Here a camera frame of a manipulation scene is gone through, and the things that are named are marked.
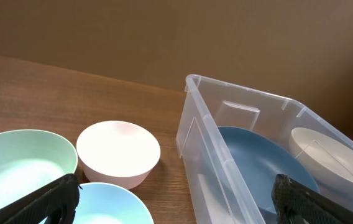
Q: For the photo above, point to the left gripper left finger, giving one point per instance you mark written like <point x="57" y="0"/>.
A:
<point x="53" y="203"/>

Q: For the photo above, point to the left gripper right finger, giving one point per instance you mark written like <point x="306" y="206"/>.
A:
<point x="295" y="203"/>

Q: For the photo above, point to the dark blue plate front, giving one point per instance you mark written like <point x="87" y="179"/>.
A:
<point x="259" y="160"/>

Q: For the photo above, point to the cream plate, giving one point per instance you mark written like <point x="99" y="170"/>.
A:
<point x="329" y="161"/>

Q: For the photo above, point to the white label in container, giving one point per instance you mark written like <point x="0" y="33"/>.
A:
<point x="216" y="211"/>

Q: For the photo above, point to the clear plastic storage container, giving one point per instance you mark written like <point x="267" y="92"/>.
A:
<point x="213" y="103"/>

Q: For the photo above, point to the light blue bowl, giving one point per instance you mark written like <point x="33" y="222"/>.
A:
<point x="102" y="203"/>

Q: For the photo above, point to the mint green bowl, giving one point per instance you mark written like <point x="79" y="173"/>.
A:
<point x="30" y="159"/>

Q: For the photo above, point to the pink bowl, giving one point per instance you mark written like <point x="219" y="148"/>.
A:
<point x="117" y="152"/>

